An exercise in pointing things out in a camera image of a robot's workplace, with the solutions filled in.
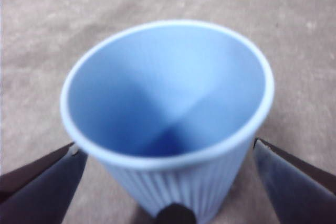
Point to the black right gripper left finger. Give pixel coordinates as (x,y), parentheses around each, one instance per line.
(39,195)

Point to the blue ribbed plastic cup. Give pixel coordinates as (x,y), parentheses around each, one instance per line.
(170,77)

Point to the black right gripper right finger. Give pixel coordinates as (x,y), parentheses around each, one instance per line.
(302,195)

